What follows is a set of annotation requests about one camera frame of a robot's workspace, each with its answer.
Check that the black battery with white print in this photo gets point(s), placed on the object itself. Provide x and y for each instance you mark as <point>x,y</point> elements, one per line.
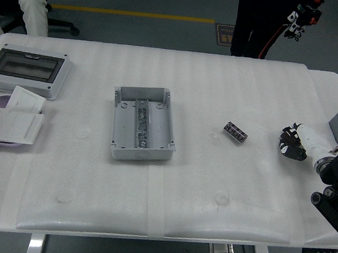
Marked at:
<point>236,131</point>

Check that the robot right hand white shell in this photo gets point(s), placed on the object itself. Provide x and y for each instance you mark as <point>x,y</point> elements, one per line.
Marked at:
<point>312,141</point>

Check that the brown floor sticker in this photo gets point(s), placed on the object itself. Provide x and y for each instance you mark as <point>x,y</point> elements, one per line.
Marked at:
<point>223,35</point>

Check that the white foam mat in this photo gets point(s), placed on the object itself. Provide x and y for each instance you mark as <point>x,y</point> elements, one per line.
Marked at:
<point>211,183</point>

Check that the silver metal bracket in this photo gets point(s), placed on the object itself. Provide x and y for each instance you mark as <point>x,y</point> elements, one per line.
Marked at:
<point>222,251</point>

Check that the standing person's left hand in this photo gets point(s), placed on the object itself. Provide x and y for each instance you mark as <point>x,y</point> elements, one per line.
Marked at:
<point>303,16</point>

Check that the white switch plate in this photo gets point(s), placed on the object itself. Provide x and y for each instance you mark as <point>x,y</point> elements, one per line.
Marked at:
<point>25,99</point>

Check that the white switch panel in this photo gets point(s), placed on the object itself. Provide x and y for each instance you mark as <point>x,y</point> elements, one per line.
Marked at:
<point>19,126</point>

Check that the standing person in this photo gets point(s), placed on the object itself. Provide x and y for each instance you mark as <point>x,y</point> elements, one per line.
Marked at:
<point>251,20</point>

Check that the metal mounting rail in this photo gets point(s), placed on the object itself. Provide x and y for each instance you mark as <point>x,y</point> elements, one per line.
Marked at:
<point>141,123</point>

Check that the grey distribution box dark window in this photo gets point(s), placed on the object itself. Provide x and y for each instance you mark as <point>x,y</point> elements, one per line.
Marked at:
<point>23,67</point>

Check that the open grey junction box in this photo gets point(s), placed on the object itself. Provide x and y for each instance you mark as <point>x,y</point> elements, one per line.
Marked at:
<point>160,122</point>

